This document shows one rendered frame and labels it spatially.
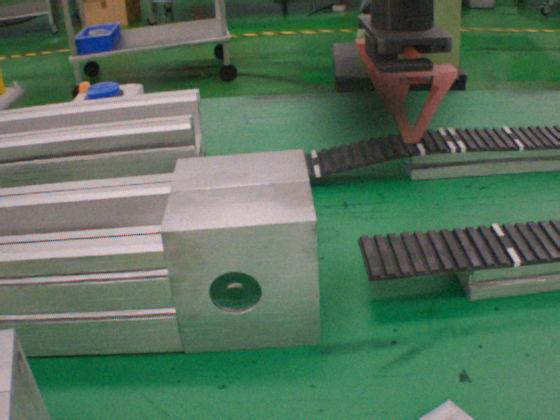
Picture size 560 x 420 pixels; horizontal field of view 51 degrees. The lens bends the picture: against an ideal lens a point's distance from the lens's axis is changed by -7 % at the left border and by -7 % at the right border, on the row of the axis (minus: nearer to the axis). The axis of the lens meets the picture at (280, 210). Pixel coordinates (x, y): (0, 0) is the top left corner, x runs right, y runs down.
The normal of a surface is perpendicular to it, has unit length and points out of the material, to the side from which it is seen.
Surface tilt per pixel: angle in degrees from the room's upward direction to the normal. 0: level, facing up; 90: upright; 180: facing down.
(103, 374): 0
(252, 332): 90
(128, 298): 90
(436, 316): 0
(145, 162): 90
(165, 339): 90
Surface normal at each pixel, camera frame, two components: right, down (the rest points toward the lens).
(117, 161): 0.04, 0.49
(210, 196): -0.06, -0.87
